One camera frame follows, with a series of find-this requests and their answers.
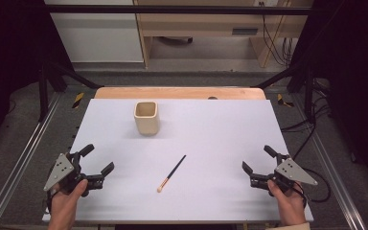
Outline white board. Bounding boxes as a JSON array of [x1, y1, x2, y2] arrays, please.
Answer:
[[41, 98, 314, 223]]

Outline person's right hand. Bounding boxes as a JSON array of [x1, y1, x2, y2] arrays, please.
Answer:
[[266, 178, 308, 226]]

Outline left hand-held gripper cable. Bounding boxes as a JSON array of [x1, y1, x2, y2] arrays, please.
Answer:
[[43, 188, 54, 216]]

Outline wooden table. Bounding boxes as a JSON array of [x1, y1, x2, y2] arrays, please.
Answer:
[[94, 86, 267, 101]]

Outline black metal stand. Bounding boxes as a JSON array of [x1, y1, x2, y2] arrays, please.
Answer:
[[252, 60, 315, 123], [37, 60, 104, 123]]

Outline black curtain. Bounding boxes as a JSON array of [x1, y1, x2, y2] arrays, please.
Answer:
[[0, 0, 75, 157], [291, 0, 368, 196]]

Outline aluminium rail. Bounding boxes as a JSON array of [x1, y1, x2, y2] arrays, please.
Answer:
[[291, 95, 368, 230], [0, 92, 63, 230]]

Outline beige square cup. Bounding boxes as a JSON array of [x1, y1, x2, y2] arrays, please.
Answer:
[[133, 101, 159, 136]]

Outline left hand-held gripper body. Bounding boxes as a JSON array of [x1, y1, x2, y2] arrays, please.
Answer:
[[43, 151, 105, 197]]

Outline white cabinet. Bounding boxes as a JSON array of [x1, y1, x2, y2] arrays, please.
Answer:
[[43, 0, 145, 64]]

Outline hanging black cables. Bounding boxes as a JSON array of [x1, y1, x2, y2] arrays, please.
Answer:
[[258, 1, 296, 68]]

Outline right hand-held gripper cable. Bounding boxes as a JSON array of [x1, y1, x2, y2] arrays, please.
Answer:
[[291, 167, 332, 204]]

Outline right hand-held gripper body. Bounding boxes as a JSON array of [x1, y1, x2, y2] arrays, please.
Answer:
[[249, 152, 319, 196]]

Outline black horizontal frame bar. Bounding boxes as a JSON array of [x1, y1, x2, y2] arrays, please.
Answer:
[[44, 4, 314, 16]]

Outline black floor cable bundle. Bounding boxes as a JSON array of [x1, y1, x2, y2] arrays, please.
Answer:
[[281, 78, 332, 161]]

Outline light wooden desk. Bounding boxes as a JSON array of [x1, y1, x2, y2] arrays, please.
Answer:
[[133, 0, 314, 69]]

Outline hand-held gripper cable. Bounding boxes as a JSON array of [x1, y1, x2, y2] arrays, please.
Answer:
[[291, 167, 332, 204], [43, 188, 54, 216]]

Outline person's left hand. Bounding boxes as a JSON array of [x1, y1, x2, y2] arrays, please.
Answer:
[[46, 178, 89, 230]]

